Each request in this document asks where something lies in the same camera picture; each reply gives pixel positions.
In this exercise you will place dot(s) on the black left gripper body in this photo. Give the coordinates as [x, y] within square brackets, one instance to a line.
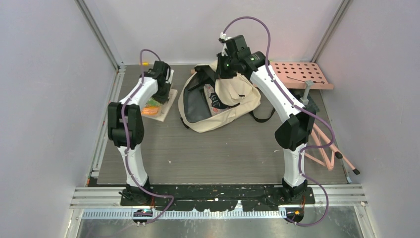
[163, 95]

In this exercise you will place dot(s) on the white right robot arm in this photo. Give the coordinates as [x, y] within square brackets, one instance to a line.
[293, 134]

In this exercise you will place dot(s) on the orange green paperback book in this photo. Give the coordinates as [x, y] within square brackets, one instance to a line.
[157, 111]

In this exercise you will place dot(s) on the cream canvas backpack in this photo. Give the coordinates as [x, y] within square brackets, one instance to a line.
[237, 92]

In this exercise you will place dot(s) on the patterned book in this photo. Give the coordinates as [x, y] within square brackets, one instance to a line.
[216, 106]

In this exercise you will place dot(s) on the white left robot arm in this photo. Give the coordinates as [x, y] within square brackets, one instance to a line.
[125, 128]

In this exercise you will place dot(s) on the pink perforated stand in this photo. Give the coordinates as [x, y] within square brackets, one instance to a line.
[293, 75]

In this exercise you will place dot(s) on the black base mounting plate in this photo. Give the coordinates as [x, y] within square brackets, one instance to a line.
[214, 197]

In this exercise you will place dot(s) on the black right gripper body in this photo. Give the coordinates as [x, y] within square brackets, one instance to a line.
[226, 69]

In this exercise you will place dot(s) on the grey bracket on stand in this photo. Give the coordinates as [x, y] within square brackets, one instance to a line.
[304, 98]

